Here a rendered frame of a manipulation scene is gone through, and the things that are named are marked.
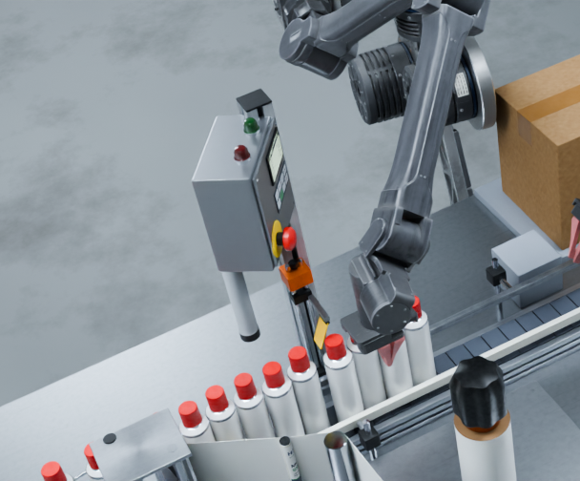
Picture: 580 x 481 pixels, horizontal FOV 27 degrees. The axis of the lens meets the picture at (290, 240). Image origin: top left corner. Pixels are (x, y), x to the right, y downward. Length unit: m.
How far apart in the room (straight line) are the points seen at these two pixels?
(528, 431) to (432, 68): 0.71
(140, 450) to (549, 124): 1.04
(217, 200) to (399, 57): 1.20
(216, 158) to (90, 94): 3.18
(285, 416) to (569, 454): 0.49
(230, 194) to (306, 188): 2.36
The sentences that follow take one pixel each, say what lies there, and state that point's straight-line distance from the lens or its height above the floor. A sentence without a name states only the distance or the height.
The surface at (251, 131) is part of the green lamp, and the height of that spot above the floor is 1.48.
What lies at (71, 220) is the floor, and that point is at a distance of 4.34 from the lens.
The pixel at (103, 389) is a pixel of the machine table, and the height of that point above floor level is 0.83.
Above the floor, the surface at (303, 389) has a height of 1.02.
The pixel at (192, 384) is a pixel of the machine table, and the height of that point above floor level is 0.83.
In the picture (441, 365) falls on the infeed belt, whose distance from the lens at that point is 2.26.
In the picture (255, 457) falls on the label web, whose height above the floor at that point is 1.02.
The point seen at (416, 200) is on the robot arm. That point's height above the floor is 1.46.
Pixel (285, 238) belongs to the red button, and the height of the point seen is 1.34.
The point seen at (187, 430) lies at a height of 1.05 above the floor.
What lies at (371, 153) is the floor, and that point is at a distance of 4.27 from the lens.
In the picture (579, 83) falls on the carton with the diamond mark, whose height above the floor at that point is 1.12.
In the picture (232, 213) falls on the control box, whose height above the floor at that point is 1.41.
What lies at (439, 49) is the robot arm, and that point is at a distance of 1.76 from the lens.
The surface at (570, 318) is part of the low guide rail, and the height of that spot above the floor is 0.91.
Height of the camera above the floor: 2.53
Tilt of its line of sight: 40 degrees down
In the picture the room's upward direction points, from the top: 14 degrees counter-clockwise
